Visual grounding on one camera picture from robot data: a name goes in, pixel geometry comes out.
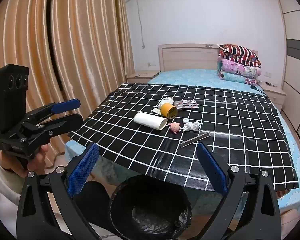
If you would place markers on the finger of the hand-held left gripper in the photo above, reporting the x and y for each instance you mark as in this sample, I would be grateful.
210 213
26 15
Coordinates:
65 122
65 106

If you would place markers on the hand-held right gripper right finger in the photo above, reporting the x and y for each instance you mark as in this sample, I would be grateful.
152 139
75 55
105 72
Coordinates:
212 167

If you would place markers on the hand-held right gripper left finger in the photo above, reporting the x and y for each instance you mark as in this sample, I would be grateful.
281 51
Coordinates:
83 170

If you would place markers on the grey metal strip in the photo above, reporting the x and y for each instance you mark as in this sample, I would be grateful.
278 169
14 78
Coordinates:
194 140

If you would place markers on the white tissue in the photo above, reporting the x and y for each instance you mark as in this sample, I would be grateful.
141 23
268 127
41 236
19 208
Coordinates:
192 125

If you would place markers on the pink pig toy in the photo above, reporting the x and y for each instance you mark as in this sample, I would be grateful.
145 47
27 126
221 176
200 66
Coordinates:
175 127

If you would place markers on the silver patterned snack packet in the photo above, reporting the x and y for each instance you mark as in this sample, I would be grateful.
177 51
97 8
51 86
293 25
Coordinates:
187 103

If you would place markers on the yellow tape roll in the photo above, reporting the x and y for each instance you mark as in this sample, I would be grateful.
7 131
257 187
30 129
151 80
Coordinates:
169 110

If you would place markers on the white paper tube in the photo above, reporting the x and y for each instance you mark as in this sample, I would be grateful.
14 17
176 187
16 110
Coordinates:
150 121

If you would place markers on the small white packet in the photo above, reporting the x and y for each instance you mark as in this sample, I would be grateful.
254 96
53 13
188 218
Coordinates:
156 111

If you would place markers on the trash bin with black bag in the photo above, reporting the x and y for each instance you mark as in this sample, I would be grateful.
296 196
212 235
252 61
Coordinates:
150 217

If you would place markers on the white plastic case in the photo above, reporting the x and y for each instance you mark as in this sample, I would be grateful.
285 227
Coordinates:
166 101

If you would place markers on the person's left forearm white sleeve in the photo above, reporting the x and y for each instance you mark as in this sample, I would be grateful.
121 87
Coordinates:
2 192

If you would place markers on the person's left hand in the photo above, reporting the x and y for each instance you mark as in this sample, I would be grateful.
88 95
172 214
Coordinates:
37 161

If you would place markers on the black white checkered mat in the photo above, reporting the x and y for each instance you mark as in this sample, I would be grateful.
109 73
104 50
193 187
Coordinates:
239 130

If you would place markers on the beige striped curtain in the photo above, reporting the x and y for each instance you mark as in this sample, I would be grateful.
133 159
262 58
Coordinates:
20 42
90 42

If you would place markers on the light wooden nightstand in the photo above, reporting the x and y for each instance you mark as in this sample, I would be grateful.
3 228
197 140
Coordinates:
273 93
142 76

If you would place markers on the light blue folded quilt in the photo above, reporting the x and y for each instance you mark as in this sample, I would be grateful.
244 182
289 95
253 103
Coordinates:
237 78

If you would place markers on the bed with blue sheet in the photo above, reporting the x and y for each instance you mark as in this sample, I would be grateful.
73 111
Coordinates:
189 76

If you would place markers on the pink folded quilt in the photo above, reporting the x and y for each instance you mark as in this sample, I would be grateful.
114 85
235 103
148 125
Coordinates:
237 68

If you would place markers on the keys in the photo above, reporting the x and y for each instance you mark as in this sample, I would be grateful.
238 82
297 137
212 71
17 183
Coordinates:
271 84

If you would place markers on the light wooden headboard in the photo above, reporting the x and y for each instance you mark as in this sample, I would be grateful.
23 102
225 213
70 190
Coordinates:
184 57

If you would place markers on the striped folded blanket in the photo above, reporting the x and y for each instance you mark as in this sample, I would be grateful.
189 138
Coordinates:
239 52

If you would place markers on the white grey sliding wardrobe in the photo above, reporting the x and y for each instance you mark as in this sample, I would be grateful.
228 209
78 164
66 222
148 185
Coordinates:
297 80

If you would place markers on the white wall socket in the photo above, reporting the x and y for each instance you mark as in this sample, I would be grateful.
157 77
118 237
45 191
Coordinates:
268 74

